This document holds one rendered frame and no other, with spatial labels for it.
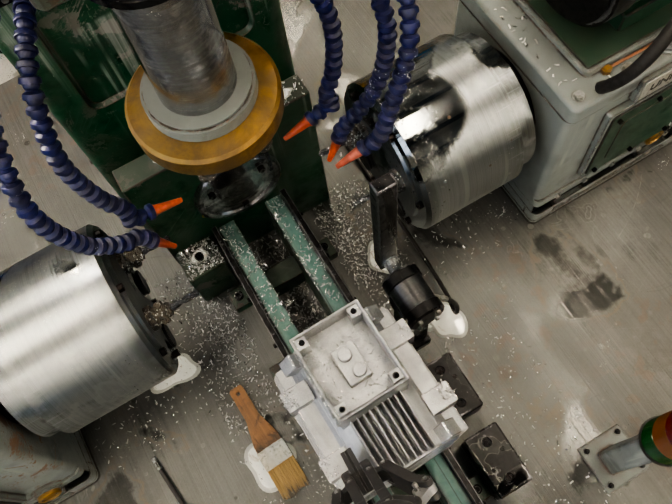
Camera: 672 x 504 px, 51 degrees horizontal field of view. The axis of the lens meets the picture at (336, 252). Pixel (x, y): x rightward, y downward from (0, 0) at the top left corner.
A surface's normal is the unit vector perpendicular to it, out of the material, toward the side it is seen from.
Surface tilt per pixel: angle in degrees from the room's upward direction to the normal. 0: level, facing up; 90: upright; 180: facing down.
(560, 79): 0
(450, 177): 58
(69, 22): 90
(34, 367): 32
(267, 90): 0
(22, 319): 6
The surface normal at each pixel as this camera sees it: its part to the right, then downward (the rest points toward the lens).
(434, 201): 0.44, 0.61
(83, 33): 0.50, 0.79
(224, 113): -0.07, -0.37
